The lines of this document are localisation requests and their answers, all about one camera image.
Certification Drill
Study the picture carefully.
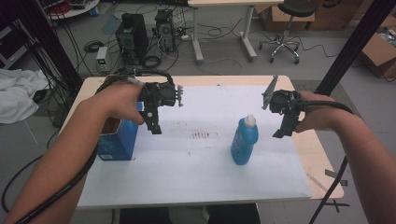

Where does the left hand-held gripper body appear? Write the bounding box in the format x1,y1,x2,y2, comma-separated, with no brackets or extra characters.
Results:
137,81,185,108

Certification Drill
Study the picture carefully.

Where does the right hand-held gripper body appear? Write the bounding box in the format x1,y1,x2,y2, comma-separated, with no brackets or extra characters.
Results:
261,74,304,114

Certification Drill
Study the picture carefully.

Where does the blue carton box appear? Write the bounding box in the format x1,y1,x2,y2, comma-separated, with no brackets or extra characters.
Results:
97,101,146,161

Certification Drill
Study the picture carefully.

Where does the blue bottle with white cap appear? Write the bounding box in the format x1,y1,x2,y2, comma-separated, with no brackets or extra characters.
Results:
230,113,260,166

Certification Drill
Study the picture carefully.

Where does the person's right hand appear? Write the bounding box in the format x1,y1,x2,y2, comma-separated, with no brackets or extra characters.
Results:
293,91,339,134

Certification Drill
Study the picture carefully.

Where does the person's left hand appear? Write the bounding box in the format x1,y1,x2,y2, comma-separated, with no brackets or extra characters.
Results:
100,81,148,126

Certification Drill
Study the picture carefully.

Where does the light wooden table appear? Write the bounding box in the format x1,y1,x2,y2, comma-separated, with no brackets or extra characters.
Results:
60,74,346,210

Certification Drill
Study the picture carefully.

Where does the white table mat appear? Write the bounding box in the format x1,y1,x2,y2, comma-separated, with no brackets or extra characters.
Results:
77,84,313,208

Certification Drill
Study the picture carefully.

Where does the large black computer tower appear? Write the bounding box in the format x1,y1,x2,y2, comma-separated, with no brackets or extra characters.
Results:
115,12,150,67

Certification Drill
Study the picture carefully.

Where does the small black computer tower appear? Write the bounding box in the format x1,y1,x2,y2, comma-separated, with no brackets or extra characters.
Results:
154,8,176,54

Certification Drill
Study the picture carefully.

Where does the white power supply unit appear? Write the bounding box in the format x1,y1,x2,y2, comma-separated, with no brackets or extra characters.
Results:
95,46,109,75

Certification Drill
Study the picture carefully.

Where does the flat cardboard box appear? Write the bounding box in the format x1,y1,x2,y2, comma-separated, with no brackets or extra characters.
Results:
257,5,316,32

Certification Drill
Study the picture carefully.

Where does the black metal stand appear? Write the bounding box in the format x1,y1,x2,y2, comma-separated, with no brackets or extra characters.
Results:
11,0,84,95
313,0,396,97

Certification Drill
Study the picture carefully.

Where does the black tape cross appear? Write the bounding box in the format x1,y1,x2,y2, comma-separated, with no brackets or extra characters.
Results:
322,199,351,214

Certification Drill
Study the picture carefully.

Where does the black swivel stool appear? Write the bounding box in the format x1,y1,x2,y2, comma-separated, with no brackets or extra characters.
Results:
259,0,318,65

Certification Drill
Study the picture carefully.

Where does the large brown cardboard box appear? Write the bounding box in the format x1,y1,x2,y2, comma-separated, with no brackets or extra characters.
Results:
306,0,363,32

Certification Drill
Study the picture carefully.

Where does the open cardboard box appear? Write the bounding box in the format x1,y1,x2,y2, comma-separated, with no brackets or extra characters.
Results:
360,14,396,80

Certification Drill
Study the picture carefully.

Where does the white-legged desk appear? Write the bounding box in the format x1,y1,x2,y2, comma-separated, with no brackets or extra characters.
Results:
187,0,285,65

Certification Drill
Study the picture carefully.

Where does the round white table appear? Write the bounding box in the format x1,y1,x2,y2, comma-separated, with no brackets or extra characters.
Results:
46,0,101,21

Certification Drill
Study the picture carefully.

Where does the white cloth heap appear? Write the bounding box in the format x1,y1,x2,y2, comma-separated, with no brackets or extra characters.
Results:
0,67,50,125

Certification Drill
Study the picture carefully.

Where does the coiled black cable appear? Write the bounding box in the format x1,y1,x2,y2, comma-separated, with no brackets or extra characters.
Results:
83,39,105,54

